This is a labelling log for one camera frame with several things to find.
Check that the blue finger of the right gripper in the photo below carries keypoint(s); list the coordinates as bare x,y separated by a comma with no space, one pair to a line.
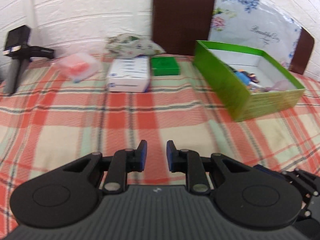
269,171

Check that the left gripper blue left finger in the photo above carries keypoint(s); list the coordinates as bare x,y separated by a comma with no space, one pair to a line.
120,165

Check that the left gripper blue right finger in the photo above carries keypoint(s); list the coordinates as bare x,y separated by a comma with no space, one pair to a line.
192,165

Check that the white HP box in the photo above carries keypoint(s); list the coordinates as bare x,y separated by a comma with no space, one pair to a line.
129,75

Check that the small green box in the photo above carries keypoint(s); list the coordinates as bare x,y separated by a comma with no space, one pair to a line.
164,66

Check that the purple figure keychain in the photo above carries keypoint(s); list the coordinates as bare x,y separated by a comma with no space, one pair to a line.
253,84

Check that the plastic bag pink items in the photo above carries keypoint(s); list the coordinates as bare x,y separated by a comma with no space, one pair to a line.
77,67

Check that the floral drawstring pouch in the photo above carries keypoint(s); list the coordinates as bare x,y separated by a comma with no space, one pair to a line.
129,45

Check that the plaid red green bedspread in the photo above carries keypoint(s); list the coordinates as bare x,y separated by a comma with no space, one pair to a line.
51,121

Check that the large green open box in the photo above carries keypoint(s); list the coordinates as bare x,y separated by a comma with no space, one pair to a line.
214,61

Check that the dark brown headboard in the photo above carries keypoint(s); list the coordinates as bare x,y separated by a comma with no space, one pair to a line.
178,24

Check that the floral Beautiful Day pillow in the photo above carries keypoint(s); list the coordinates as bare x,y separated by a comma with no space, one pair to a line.
258,24

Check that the black handheld camera grip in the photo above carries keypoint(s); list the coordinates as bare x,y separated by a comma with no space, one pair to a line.
17,48

